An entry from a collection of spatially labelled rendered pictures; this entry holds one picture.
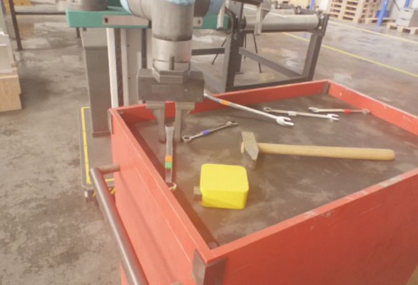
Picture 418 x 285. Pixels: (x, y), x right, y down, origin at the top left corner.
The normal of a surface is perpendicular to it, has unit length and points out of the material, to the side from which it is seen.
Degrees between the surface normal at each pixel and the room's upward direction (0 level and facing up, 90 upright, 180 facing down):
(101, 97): 90
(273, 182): 0
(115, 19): 90
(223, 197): 90
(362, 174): 0
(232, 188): 0
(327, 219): 90
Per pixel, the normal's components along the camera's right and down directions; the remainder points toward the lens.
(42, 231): 0.08, -0.88
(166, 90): 0.10, 0.47
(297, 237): 0.49, 0.44
